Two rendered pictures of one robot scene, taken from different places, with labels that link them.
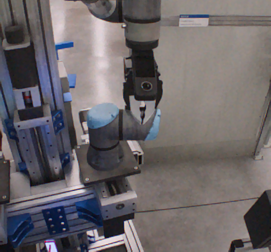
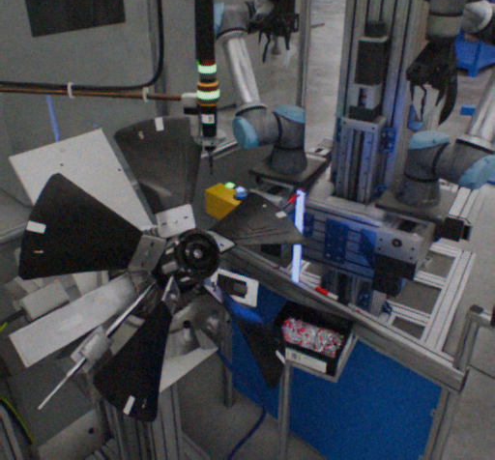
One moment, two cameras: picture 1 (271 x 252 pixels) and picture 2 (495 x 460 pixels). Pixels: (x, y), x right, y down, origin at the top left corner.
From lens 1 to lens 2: 0.88 m
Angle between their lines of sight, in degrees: 41
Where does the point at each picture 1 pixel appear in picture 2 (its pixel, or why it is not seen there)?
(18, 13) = (387, 9)
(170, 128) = not seen: outside the picture
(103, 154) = (410, 184)
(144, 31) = (436, 24)
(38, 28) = (401, 30)
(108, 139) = (421, 167)
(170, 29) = not seen: outside the picture
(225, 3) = not seen: outside the picture
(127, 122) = (447, 154)
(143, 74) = (421, 61)
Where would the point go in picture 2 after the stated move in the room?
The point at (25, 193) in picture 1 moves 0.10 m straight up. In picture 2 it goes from (321, 197) to (323, 173)
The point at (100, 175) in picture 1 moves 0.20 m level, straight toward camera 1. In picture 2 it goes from (396, 205) to (366, 229)
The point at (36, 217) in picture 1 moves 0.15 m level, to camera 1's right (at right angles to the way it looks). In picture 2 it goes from (318, 225) to (349, 243)
